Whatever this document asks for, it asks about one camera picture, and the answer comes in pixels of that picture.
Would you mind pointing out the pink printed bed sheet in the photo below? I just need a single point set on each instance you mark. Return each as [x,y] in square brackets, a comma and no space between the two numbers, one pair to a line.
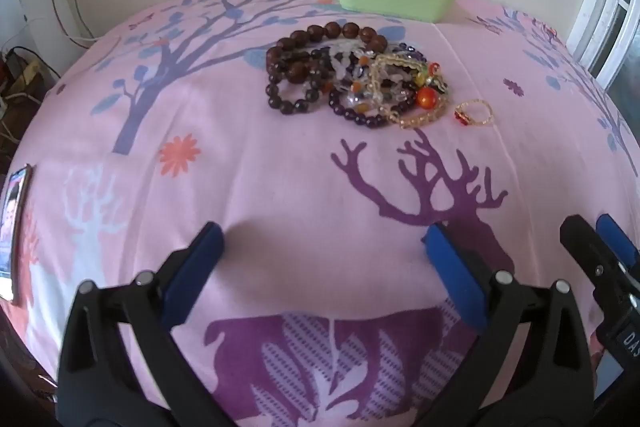
[250,187]

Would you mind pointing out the smartphone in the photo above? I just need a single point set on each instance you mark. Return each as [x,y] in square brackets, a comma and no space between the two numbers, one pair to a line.
[12,232]

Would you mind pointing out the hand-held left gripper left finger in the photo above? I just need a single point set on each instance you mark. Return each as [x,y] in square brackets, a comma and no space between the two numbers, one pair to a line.
[200,267]

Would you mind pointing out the white window frame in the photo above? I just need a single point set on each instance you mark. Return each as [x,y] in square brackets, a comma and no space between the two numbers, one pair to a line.
[597,17]

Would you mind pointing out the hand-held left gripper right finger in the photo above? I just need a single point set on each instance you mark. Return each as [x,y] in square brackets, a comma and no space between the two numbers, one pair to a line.
[452,272]

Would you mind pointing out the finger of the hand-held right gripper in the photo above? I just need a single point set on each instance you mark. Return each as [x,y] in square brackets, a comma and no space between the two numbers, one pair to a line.
[616,239]
[585,242]

